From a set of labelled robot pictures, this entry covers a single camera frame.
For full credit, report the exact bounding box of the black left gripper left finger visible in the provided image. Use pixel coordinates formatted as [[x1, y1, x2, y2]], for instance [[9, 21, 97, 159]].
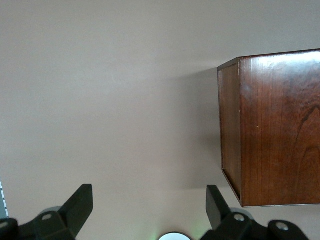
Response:
[[0, 184, 94, 240]]

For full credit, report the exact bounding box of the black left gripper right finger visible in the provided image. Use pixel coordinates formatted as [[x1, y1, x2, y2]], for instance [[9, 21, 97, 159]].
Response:
[[201, 184, 307, 240]]

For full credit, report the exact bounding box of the dark red wooden cabinet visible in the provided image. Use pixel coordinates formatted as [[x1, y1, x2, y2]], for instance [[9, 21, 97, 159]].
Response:
[[216, 48, 320, 208]]

